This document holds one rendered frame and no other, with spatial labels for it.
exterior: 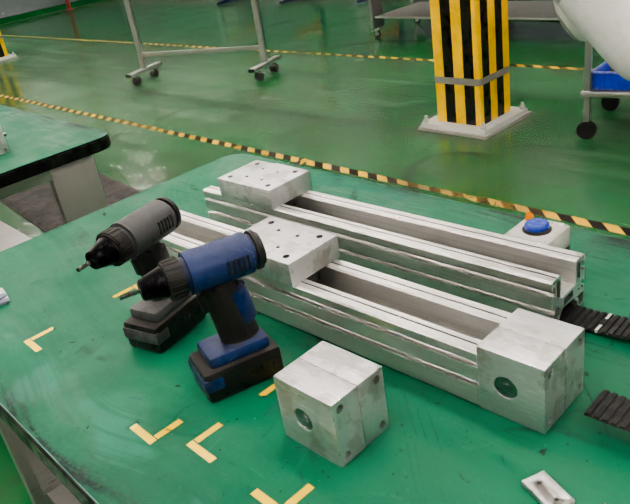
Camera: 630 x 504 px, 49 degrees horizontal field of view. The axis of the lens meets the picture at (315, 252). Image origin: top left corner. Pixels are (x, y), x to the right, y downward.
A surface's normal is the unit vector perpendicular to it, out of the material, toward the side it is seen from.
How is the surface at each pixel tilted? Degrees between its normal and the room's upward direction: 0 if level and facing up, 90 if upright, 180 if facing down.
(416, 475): 0
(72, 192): 90
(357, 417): 90
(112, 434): 0
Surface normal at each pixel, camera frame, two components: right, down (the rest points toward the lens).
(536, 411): -0.69, 0.42
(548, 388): 0.71, 0.22
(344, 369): -0.15, -0.88
